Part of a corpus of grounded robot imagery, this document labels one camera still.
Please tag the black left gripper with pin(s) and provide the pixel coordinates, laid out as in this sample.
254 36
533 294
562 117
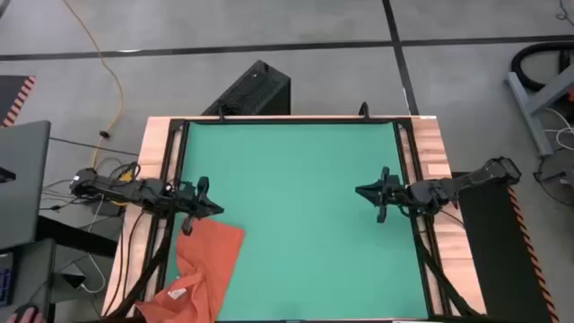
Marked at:
188 202

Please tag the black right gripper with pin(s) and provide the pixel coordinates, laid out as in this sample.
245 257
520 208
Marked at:
392 193

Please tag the orange towel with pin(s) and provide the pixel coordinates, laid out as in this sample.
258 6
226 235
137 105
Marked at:
211 260

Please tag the white paper label tag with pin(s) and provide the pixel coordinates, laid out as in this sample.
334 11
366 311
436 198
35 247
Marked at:
176 294

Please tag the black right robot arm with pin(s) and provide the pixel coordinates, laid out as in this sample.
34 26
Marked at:
471 179

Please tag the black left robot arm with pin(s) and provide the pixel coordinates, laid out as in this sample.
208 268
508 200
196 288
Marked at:
116 188

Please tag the green table mat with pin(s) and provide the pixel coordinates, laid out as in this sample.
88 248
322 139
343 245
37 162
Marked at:
296 202

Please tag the black perforated computer tower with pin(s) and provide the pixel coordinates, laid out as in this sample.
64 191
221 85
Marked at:
251 92

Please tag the black mat orange striped edge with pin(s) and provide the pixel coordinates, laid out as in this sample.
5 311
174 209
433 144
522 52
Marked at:
493 247
13 96

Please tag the grey metal stand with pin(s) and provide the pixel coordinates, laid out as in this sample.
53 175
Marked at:
538 103

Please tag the grey desk panel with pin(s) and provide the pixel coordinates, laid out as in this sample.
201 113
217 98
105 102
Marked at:
22 179
31 278

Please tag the person's hand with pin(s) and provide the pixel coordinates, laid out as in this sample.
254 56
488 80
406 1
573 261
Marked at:
37 318

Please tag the black computer mouse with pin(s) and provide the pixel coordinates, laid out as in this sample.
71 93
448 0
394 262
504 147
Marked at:
26 308

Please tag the blue keypad device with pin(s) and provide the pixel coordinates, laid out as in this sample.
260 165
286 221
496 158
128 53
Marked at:
4 280

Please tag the black metal table frame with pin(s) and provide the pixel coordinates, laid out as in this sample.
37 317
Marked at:
291 120

